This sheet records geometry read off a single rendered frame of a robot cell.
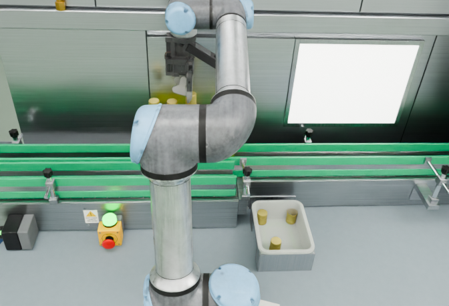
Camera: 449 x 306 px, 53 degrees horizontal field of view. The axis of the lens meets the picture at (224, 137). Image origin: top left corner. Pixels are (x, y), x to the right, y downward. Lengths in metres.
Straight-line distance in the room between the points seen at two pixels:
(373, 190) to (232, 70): 0.89
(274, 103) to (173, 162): 0.79
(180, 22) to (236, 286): 0.64
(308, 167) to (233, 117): 0.76
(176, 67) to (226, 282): 0.62
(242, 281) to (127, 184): 0.55
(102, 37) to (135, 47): 0.10
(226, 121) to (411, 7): 0.92
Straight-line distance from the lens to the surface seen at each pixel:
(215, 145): 0.84
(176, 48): 1.32
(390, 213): 1.76
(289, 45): 1.50
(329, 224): 1.64
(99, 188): 1.48
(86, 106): 1.65
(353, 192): 1.68
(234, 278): 1.09
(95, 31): 1.51
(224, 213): 1.51
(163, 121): 0.85
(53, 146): 1.62
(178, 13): 1.13
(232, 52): 1.01
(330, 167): 1.60
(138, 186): 1.46
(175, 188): 0.91
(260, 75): 1.53
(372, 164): 1.65
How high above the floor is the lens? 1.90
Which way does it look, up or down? 36 degrees down
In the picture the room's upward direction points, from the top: 3 degrees clockwise
